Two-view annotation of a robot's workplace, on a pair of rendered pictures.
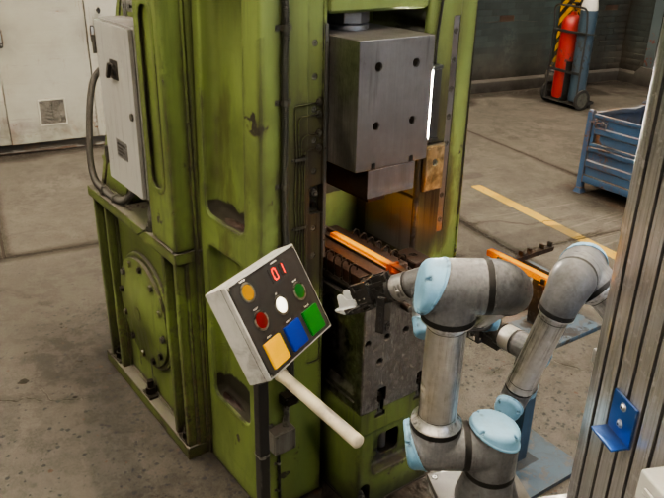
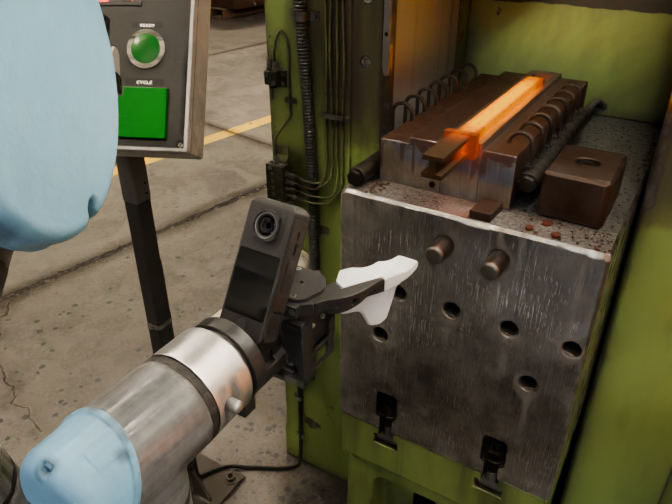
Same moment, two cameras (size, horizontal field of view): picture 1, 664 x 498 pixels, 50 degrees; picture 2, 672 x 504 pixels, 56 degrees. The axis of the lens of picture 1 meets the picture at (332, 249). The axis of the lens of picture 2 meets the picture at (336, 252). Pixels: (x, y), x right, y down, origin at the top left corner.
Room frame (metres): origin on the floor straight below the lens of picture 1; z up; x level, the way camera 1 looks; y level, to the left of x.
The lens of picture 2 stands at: (1.77, -0.90, 1.30)
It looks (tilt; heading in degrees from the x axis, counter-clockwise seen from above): 31 degrees down; 68
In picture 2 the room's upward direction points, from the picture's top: straight up
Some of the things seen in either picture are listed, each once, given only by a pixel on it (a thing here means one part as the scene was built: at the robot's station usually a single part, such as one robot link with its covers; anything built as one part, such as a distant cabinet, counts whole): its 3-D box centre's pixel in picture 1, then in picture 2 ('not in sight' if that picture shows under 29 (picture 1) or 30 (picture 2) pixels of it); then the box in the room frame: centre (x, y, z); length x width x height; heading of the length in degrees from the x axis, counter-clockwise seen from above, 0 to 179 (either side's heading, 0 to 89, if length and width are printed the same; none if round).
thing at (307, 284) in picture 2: (487, 328); (267, 331); (1.87, -0.48, 0.97); 0.12 x 0.08 x 0.09; 37
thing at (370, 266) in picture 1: (348, 257); (493, 123); (2.38, -0.06, 0.96); 0.42 x 0.20 x 0.09; 37
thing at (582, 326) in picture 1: (537, 324); not in sight; (2.42, -0.80, 0.67); 0.40 x 0.30 x 0.02; 125
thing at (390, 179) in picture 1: (351, 163); not in sight; (2.38, -0.06, 1.32); 0.42 x 0.20 x 0.10; 37
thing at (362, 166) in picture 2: (333, 278); (412, 137); (2.26, -0.01, 0.93); 0.40 x 0.03 x 0.03; 37
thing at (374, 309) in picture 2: not in sight; (378, 296); (1.98, -0.47, 0.97); 0.09 x 0.03 x 0.06; 1
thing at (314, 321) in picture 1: (312, 319); (143, 113); (1.84, 0.05, 1.01); 0.07 x 0.05 x 0.07; 152
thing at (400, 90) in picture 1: (364, 90); not in sight; (2.41, -0.10, 1.56); 0.42 x 0.39 x 0.40; 37
